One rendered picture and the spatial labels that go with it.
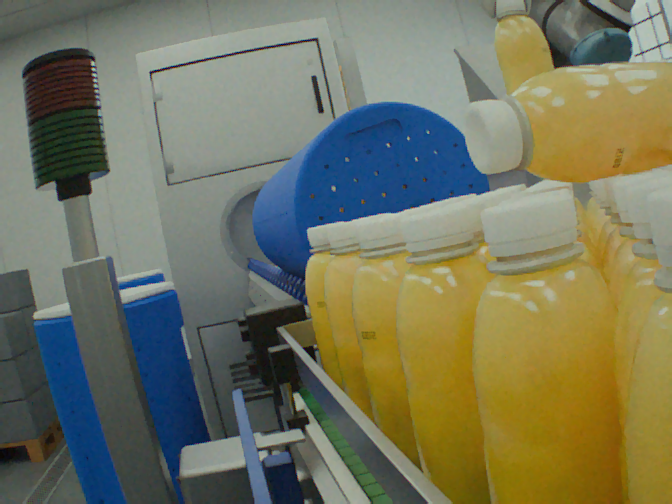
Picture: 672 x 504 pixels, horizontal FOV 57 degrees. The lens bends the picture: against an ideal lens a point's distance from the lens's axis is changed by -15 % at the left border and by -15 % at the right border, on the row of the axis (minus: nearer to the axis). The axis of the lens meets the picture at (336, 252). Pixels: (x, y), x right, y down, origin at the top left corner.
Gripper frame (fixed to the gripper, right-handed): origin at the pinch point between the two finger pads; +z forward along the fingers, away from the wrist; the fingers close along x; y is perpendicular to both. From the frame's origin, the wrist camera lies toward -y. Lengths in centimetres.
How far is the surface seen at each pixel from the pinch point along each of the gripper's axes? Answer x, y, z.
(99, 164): 47, -23, 13
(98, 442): 66, 38, 49
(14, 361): 178, 329, 66
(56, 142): 49, -24, 11
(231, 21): -14, 528, -166
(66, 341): 67, 38, 31
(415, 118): 8.3, 22.2, 10.0
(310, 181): 24.7, 22.1, 15.9
